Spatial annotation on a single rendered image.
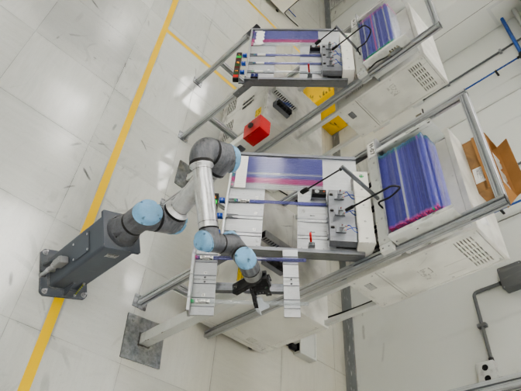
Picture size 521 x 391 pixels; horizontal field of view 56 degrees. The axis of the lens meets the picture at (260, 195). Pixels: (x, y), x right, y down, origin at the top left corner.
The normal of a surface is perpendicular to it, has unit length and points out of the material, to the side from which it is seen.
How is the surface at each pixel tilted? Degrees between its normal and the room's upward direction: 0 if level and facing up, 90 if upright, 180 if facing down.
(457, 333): 90
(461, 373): 90
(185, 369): 0
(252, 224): 45
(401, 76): 90
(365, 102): 90
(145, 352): 0
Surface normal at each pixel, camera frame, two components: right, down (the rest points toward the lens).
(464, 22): -0.06, 0.73
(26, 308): 0.71, -0.45
